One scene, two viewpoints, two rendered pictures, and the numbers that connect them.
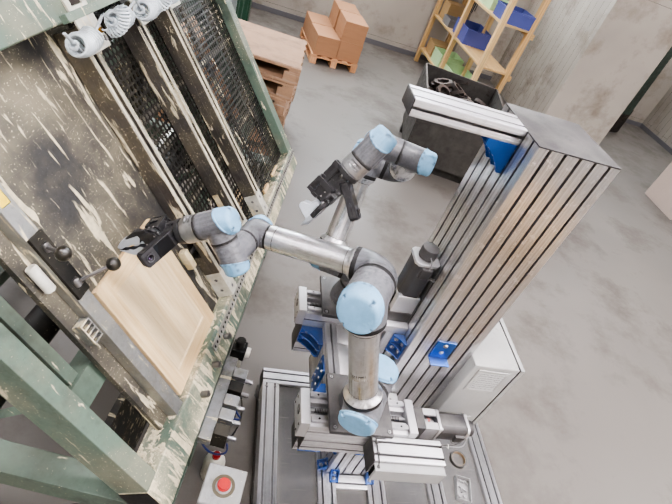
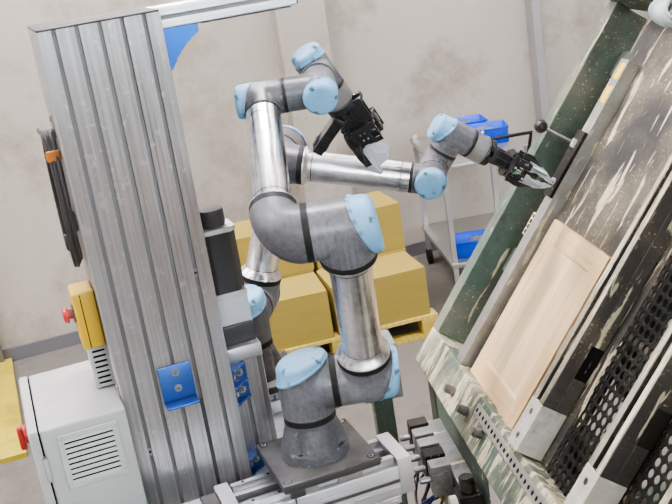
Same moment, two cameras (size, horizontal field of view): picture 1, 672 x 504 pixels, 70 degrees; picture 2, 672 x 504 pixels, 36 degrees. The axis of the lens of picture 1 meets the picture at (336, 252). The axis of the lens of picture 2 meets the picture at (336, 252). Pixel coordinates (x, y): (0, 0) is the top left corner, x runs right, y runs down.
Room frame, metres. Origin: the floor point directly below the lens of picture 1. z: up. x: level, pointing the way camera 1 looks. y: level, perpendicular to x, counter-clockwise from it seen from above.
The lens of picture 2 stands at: (3.56, 0.05, 2.15)
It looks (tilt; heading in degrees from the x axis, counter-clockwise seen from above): 18 degrees down; 182
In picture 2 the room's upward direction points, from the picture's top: 9 degrees counter-clockwise
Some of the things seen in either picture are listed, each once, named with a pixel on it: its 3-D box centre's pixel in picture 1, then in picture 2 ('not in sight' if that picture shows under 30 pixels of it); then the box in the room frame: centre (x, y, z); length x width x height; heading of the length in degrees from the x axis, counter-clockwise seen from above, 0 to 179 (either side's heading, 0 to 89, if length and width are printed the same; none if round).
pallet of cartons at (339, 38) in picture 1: (332, 32); not in sight; (7.54, 1.32, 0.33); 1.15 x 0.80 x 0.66; 21
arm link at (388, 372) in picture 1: (375, 377); (246, 314); (1.00, -0.27, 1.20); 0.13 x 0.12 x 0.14; 172
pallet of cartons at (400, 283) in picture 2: not in sight; (317, 281); (-1.72, -0.21, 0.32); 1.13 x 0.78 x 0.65; 109
